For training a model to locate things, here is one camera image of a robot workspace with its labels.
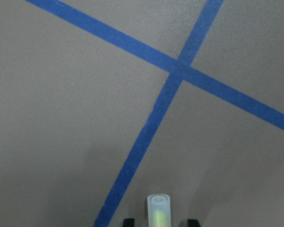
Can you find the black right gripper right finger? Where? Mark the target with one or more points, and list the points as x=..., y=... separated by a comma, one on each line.
x=193, y=223

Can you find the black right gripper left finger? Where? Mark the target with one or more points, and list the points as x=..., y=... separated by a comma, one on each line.
x=128, y=222

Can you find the green highlighter pen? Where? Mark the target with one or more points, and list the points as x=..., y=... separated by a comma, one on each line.
x=159, y=210

